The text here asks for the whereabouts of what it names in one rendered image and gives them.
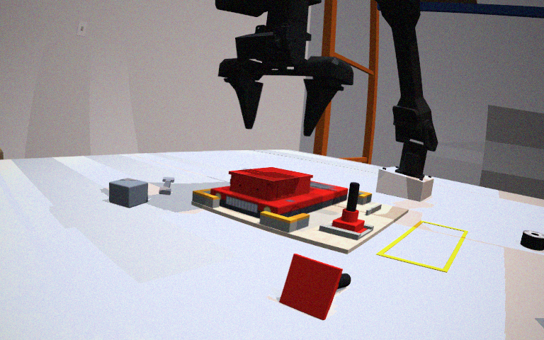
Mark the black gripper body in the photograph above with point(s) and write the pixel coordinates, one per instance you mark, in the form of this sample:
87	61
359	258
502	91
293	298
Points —
330	69

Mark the black toy tyre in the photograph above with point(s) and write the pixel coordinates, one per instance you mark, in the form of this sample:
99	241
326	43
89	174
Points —
532	240

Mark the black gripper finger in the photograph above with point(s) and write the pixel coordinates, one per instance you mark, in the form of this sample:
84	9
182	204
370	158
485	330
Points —
319	95
249	94

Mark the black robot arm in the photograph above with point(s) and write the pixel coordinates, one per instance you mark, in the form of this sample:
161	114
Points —
412	115

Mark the yellow rectangular outline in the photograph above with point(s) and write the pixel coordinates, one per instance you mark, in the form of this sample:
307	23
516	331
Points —
448	264

